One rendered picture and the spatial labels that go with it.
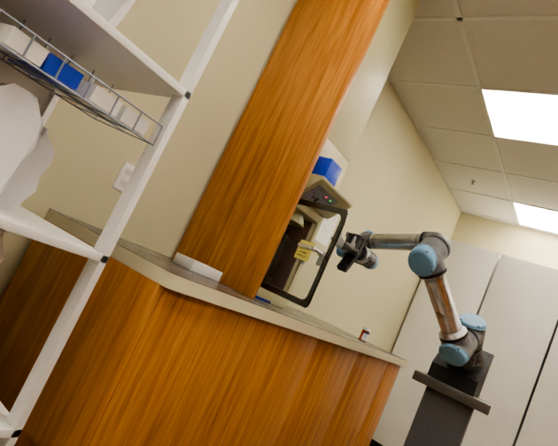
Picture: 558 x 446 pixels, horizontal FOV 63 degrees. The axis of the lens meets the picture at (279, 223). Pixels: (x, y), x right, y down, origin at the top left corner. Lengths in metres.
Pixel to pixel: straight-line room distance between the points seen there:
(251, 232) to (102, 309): 0.75
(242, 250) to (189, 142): 0.54
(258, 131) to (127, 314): 1.13
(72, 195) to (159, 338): 0.74
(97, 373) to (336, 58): 1.53
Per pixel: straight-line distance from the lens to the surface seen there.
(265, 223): 1.84
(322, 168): 1.94
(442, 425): 2.23
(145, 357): 1.29
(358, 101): 2.25
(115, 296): 1.32
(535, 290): 4.74
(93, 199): 1.86
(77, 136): 1.79
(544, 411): 4.62
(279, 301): 2.10
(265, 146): 2.02
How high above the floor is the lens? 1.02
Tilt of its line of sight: 7 degrees up
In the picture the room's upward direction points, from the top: 25 degrees clockwise
